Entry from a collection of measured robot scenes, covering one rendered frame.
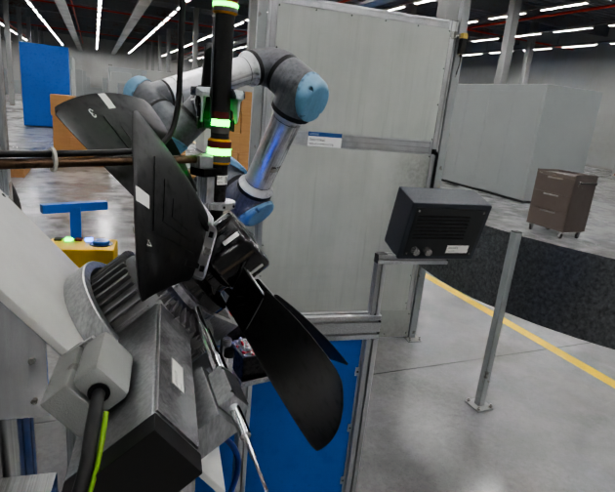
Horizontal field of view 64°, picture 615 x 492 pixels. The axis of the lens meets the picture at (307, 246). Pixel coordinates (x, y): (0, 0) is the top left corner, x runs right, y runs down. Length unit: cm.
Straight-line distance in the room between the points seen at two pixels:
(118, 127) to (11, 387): 44
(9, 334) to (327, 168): 227
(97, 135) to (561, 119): 1038
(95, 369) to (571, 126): 1085
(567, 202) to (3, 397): 718
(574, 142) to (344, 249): 869
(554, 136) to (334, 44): 836
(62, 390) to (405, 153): 266
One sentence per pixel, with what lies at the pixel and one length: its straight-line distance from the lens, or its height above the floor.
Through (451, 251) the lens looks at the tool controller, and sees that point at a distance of 155.
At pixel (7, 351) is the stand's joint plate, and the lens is 87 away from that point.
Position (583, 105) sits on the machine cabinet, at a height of 195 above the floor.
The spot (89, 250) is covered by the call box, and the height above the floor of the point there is 107.
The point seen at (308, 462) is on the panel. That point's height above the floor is 33.
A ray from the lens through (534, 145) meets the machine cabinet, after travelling 1054.
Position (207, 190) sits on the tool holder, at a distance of 91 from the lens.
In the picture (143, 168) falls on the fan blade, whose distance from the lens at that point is 59.
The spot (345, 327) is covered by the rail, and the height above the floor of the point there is 82.
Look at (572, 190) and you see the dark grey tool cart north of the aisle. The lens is 754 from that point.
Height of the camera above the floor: 146
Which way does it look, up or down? 16 degrees down
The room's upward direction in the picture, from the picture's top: 6 degrees clockwise
